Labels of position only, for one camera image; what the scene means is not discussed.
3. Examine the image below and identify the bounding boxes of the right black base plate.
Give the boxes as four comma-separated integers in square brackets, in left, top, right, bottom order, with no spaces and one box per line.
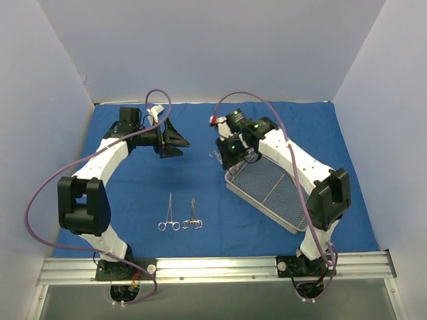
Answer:
[275,255,333,278]

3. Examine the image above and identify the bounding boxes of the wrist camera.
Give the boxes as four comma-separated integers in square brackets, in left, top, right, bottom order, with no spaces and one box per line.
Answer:
[147,105,165,125]
[209,115,234,140]

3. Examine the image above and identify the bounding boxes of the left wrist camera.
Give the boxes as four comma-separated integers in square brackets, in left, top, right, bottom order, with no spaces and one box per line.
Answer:
[147,105,165,125]

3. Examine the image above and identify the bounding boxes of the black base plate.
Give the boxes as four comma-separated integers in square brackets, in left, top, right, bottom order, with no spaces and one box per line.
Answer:
[275,255,333,278]
[95,258,157,281]

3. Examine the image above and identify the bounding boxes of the aluminium front rail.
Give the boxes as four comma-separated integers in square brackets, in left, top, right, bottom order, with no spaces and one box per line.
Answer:
[37,251,397,285]

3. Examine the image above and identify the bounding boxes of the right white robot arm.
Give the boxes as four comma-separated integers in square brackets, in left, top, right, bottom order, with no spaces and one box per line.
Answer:
[209,109,352,275]

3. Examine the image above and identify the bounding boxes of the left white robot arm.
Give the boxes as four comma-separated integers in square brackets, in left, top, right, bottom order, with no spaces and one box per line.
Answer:
[57,105,190,279]

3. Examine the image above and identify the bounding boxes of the steel forceps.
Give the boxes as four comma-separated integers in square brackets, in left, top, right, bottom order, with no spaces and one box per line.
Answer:
[182,198,203,229]
[157,192,181,231]

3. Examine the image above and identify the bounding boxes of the metal mesh instrument tray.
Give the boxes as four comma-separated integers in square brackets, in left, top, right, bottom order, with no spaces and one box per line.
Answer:
[224,157,308,234]

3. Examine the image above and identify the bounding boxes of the blue surgical wrap cloth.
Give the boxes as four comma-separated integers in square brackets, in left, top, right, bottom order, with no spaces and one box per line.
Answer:
[52,101,380,258]

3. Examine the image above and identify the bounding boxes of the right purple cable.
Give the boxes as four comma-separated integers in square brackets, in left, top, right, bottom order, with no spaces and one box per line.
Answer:
[213,90,338,299]

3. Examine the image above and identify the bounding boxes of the purple cable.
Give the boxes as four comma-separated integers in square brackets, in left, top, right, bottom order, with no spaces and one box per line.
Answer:
[213,90,338,299]
[25,89,173,305]

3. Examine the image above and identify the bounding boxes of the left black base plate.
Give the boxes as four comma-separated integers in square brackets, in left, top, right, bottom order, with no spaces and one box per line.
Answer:
[95,258,157,281]

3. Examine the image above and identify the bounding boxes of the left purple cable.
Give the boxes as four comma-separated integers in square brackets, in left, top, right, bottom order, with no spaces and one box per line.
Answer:
[25,89,173,305]

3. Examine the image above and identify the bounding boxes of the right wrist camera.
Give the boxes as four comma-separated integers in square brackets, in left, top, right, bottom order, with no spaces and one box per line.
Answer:
[209,115,234,140]

